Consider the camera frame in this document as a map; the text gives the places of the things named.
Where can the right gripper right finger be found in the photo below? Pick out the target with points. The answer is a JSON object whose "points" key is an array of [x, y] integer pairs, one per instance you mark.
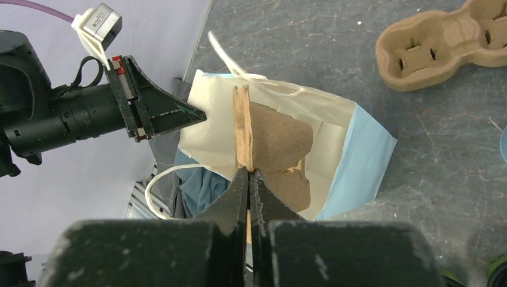
{"points": [[290, 251]]}

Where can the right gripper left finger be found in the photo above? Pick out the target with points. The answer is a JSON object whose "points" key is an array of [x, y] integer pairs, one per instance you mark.
{"points": [[208, 250]]}

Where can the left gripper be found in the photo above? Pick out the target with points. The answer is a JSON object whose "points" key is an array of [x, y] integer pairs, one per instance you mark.
{"points": [[147, 110]]}

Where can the light blue paper bag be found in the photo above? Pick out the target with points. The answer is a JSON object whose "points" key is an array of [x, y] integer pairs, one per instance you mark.
{"points": [[350, 149]]}

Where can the green paper coffee cup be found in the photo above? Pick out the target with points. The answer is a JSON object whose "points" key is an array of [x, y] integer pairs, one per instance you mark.
{"points": [[496, 272]]}

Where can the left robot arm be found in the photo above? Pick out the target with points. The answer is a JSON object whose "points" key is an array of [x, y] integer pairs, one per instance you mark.
{"points": [[36, 117]]}

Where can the blue cloth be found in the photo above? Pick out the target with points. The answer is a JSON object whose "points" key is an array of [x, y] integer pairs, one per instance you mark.
{"points": [[195, 189]]}

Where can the brown cardboard cup carrier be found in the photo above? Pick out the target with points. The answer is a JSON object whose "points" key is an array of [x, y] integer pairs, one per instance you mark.
{"points": [[428, 48]]}

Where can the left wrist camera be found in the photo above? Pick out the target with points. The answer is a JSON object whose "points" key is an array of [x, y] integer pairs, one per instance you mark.
{"points": [[96, 30]]}

